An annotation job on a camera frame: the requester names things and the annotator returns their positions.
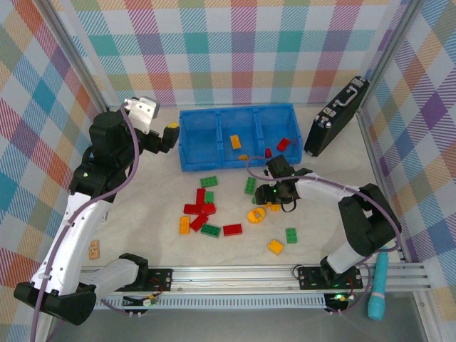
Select orange oval lego piece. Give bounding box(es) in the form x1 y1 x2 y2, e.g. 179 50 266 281
247 207 268 225

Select blue three-compartment bin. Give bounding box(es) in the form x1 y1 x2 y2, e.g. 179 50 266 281
179 103 304 172

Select black briefcase with silver latches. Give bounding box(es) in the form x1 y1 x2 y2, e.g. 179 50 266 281
304 76 371 157

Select teal plastic marker pen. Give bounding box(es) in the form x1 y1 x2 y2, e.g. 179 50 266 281
367 252 390 321

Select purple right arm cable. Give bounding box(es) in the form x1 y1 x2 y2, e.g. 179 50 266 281
246 155 400 315

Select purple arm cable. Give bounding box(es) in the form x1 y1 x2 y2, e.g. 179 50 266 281
28 103 140 342
246 155 400 315

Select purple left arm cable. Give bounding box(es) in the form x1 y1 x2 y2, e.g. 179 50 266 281
28 103 140 342

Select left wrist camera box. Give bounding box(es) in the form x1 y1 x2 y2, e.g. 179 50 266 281
123 95 160 135

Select aluminium corner post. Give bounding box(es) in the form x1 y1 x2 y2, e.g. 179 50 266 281
357 0 428 110
35 0 112 117

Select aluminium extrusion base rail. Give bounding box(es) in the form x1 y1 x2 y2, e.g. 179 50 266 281
80 264 432 296

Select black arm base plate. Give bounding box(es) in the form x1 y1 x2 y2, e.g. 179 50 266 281
297 266 364 290
142 269 174 293

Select aluminium side rail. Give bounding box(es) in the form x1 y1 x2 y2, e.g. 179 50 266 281
356 106 409 263

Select white slotted cable duct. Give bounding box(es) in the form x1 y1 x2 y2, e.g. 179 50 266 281
95 296 328 311

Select small electrical connector with wires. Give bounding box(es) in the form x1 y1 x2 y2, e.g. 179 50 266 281
324 290 357 317
123 292 160 319

